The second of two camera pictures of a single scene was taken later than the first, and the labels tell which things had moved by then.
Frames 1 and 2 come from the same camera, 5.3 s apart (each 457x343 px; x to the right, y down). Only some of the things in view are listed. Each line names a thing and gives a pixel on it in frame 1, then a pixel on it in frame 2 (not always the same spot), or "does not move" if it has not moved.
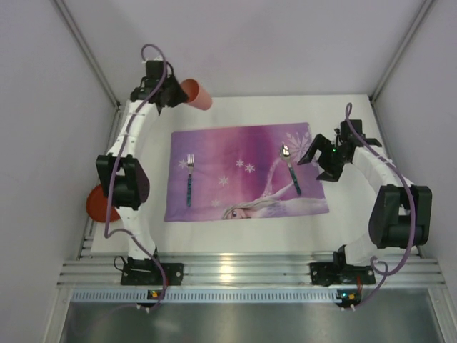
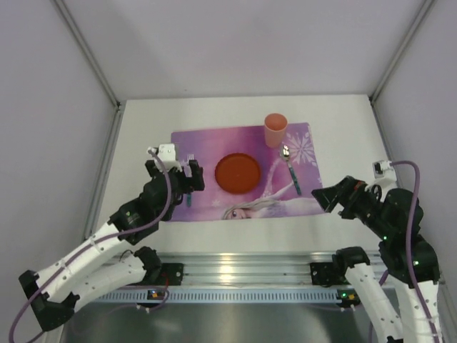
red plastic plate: x=96 y=206 to x=237 y=173
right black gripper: x=328 y=157 to x=343 y=199
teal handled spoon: x=285 y=152 does not move
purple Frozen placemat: x=241 y=172 does not move
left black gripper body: x=177 y=95 to x=182 y=177
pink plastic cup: x=197 y=96 to x=275 y=128
